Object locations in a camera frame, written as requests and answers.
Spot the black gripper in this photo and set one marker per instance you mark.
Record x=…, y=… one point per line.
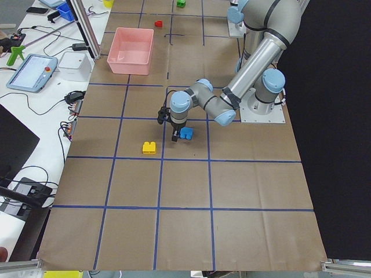
x=177, y=127

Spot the blue toy block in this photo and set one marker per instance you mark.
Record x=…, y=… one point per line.
x=186, y=133

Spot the green toy block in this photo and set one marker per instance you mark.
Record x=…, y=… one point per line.
x=180, y=3

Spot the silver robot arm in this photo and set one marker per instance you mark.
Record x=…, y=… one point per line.
x=234, y=12
x=271, y=26

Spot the pink plastic box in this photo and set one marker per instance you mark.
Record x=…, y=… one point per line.
x=131, y=50

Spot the white square box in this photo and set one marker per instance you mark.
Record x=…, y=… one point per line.
x=75, y=66

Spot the yellow toy block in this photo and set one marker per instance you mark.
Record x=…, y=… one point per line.
x=149, y=147

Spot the brown paper table cover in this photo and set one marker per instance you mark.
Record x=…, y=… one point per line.
x=232, y=198

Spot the red toy block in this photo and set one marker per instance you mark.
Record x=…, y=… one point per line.
x=158, y=23

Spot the black power adapter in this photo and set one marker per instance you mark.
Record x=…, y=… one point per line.
x=79, y=47

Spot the teach pendant tablet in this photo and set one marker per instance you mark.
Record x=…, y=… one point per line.
x=33, y=74

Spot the blue plastic bin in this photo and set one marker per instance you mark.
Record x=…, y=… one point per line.
x=65, y=12

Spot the black phone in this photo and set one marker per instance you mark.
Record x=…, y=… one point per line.
x=37, y=10

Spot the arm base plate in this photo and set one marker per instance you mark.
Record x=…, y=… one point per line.
x=255, y=112
x=236, y=27

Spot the aluminium frame post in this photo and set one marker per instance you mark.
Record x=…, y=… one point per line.
x=81, y=18

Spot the green handled reacher grabber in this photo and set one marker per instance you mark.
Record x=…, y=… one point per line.
x=18, y=50

